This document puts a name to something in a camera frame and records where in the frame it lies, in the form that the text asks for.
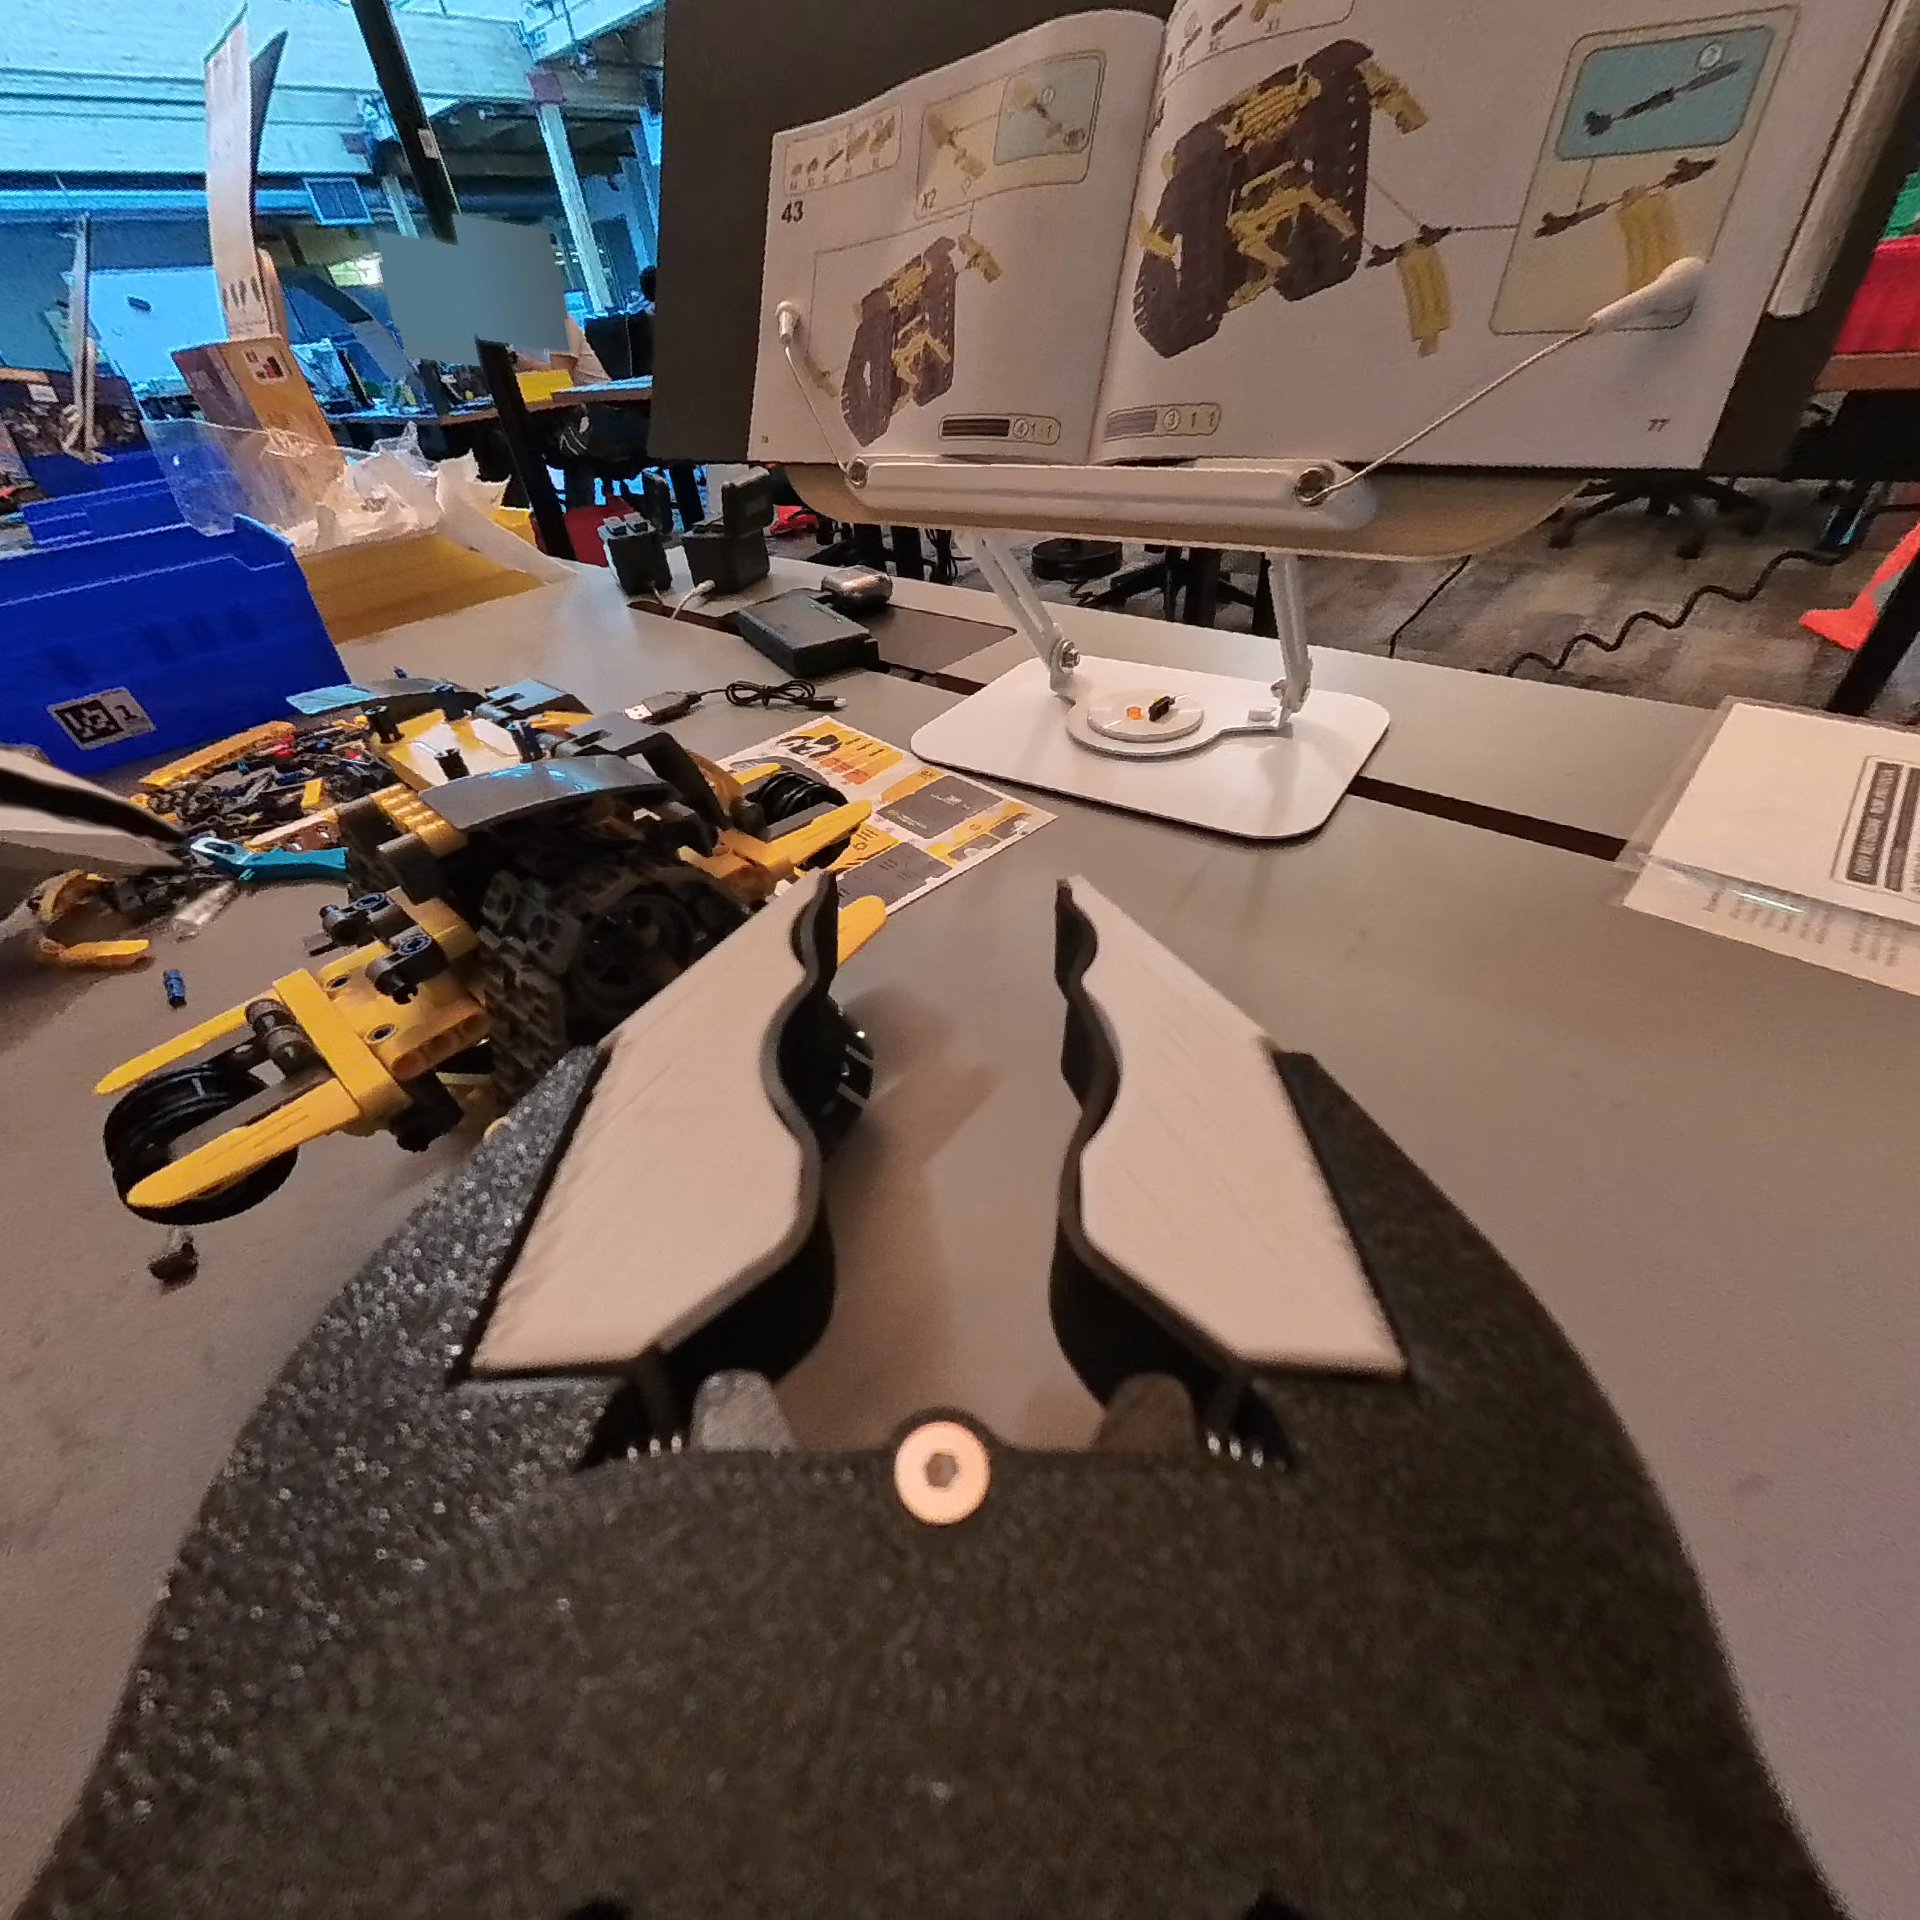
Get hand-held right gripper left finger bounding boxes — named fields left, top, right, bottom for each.
left=465, top=870, right=841, bottom=1467

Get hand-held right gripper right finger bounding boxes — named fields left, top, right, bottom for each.
left=1049, top=878, right=1412, bottom=1470

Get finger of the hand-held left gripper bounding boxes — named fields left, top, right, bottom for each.
left=0, top=745, right=190, bottom=880

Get yellow curved brick piece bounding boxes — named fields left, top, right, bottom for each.
left=29, top=870, right=153, bottom=968

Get pile of small brick parts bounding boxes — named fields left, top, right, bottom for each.
left=134, top=717, right=401, bottom=841

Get teal brick tool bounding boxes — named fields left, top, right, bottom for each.
left=192, top=835, right=349, bottom=886

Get blue storage bin with tag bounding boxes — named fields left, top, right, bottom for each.
left=0, top=515, right=349, bottom=777

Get yellow black brick toy vehicle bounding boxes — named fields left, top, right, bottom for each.
left=97, top=673, right=904, bottom=1224

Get clear acrylic holder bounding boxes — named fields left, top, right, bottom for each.
left=142, top=410, right=361, bottom=537

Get yellow storage bin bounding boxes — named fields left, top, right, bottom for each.
left=293, top=510, right=578, bottom=643

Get white book stand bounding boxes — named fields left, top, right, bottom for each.
left=650, top=0, right=1920, bottom=841

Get yellow sticker sheet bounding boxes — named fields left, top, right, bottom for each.
left=721, top=717, right=1059, bottom=917

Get brown cardboard box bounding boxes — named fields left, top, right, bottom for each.
left=170, top=335, right=339, bottom=453

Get clear plastic bags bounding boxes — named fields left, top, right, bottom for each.
left=300, top=419, right=528, bottom=547

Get black power bank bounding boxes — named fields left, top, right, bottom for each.
left=731, top=590, right=881, bottom=677

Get tall black battery charger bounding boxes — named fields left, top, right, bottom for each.
left=681, top=477, right=771, bottom=593

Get clear sign holder with paper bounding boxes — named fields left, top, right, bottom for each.
left=1617, top=696, right=1920, bottom=999

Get white standing banner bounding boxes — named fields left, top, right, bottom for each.
left=202, top=6, right=288, bottom=338

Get open instruction booklet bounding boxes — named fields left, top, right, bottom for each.
left=747, top=0, right=1896, bottom=470

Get black office chair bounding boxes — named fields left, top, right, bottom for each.
left=1546, top=470, right=1772, bottom=558

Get orange cone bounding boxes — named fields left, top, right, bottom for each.
left=1796, top=561, right=1906, bottom=648

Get black usb cable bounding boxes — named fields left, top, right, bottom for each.
left=622, top=681, right=845, bottom=725

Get black coiled cable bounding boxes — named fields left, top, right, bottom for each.
left=1381, top=525, right=1848, bottom=677

